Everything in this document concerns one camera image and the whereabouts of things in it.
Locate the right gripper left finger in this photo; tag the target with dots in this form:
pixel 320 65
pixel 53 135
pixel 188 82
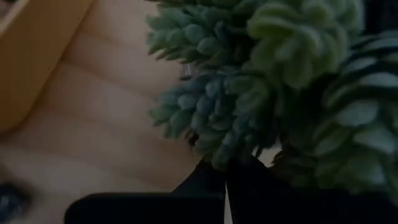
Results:
pixel 149 208

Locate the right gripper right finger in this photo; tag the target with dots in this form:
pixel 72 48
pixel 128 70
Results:
pixel 311 208

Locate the potted artificial green plant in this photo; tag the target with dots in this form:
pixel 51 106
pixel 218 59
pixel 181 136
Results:
pixel 280 46

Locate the yellow plastic basket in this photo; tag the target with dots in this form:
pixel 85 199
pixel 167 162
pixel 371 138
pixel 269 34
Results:
pixel 31 62

